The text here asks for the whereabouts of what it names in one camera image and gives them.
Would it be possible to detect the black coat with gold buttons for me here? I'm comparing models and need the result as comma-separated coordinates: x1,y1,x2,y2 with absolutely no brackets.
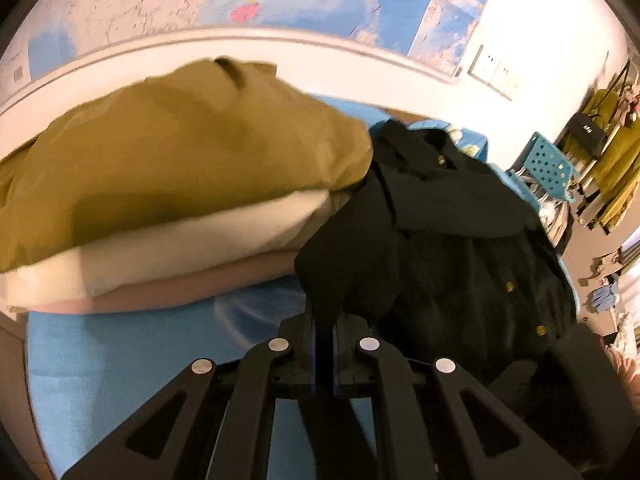
295,120,636,474

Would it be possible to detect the clothes rack with yellow garments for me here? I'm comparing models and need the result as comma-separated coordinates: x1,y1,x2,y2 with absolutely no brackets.
562,61,639,233

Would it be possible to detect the blue floral bed sheet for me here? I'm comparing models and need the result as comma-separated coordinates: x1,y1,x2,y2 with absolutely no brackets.
26,94,584,480

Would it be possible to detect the pink folded garment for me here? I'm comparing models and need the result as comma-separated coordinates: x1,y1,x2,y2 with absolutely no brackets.
6,250,297,315

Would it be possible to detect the cream folded garment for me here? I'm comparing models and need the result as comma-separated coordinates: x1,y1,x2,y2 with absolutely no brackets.
1,191,338,309

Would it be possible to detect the teal perforated plastic chair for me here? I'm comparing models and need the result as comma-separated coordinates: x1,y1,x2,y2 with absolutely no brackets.
506,132,578,211

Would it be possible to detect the mustard yellow folded garment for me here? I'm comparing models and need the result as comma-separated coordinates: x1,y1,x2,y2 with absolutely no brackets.
1,58,372,271

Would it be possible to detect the white wall socket panel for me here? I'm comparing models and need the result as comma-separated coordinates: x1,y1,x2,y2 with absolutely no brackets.
468,44,518,101

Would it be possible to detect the colourful wall map poster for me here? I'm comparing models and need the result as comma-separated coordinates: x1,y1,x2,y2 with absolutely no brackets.
1,0,487,96

